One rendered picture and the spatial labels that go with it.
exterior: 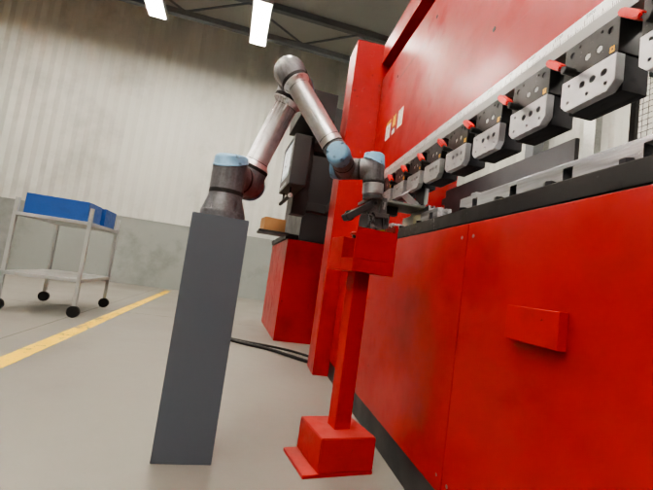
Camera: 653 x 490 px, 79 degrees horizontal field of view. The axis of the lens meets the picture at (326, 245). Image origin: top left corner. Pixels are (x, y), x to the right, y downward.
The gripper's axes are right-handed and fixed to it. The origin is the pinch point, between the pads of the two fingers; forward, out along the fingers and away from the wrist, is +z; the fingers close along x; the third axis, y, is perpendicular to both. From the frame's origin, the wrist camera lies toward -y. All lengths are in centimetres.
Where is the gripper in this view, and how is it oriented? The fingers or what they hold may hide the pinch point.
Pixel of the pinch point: (363, 252)
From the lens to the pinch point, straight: 139.2
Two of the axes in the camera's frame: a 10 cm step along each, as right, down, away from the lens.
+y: 9.2, 0.8, 3.9
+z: -0.6, 10.0, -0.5
